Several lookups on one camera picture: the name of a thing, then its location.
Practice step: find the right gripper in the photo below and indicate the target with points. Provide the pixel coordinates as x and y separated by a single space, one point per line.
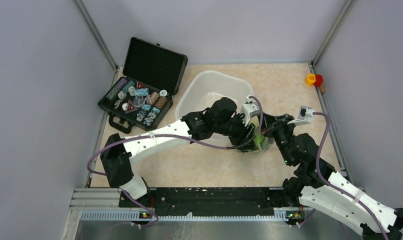
271 122

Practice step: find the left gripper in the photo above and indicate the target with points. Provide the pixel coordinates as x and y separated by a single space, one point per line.
244 134

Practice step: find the clear zip top bag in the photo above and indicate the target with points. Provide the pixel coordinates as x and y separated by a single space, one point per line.
249 142

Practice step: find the light green small cucumber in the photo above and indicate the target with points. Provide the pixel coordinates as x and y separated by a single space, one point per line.
258 141

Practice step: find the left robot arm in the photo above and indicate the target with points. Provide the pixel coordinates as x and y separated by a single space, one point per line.
120 154

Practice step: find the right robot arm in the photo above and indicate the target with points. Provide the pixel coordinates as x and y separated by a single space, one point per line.
317 184

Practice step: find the red yellow emergency button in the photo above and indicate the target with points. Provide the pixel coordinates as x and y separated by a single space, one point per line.
315 80

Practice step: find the black open case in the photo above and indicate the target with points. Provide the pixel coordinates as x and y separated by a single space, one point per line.
142 96

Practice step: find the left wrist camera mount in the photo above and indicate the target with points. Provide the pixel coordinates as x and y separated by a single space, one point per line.
250 109

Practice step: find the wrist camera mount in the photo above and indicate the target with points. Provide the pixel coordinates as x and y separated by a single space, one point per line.
250 109
304 117

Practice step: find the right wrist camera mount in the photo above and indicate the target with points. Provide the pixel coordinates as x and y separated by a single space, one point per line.
304 117

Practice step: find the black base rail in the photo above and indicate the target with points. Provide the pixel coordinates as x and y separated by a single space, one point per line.
192 204

